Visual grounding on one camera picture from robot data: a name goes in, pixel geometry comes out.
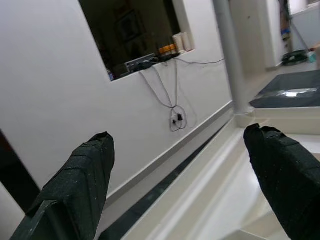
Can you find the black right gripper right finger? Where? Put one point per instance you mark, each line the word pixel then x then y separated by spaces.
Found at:
pixel 287 180

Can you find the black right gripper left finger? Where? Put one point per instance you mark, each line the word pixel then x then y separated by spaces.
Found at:
pixel 75 190

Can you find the white plastic table leg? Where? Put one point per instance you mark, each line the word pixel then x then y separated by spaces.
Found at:
pixel 232 62

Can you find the white plastic children table top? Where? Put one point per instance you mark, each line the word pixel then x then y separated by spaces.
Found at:
pixel 225 175

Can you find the clear plastic bag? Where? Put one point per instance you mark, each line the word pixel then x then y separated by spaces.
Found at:
pixel 295 93

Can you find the teal head broom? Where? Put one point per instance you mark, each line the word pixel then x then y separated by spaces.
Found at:
pixel 311 56

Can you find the grey electronic device box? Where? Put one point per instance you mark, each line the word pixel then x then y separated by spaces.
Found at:
pixel 138 63

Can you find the orange lidded jar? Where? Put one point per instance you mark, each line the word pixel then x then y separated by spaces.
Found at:
pixel 167 49

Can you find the white cylindrical container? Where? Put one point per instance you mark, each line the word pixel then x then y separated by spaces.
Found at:
pixel 178 42

